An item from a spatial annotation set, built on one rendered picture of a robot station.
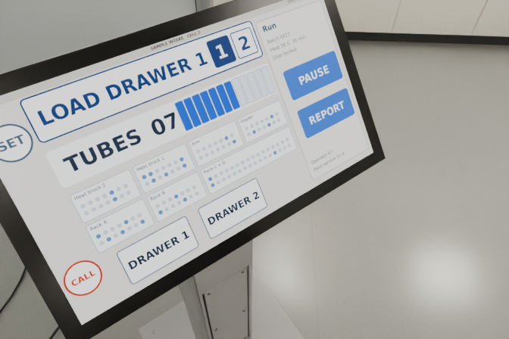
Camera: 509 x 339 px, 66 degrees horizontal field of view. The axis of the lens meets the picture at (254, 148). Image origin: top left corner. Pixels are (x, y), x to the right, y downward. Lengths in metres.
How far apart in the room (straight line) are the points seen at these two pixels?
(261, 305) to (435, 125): 1.34
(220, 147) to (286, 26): 0.20
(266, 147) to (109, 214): 0.22
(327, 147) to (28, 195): 0.40
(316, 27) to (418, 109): 1.79
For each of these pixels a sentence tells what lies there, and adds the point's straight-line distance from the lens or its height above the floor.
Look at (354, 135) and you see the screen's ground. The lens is 0.64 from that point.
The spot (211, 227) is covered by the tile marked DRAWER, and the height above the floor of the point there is 1.00.
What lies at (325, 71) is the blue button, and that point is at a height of 1.09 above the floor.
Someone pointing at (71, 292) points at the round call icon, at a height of 1.01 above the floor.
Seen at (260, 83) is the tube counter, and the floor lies 1.11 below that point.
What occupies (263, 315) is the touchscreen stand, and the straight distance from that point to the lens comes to 1.50.
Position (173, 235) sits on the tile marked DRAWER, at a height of 1.01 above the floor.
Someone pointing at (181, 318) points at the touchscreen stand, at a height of 0.04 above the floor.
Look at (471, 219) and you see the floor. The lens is 1.96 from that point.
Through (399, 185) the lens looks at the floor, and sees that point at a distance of 1.95.
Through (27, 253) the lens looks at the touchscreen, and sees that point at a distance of 0.51.
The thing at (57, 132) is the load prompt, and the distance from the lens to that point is 0.49.
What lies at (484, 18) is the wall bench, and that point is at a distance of 2.90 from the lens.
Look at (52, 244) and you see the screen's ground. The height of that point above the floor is 1.06.
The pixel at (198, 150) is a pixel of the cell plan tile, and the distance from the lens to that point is 0.52.
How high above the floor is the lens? 1.45
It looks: 48 degrees down
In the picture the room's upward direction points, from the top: 1 degrees clockwise
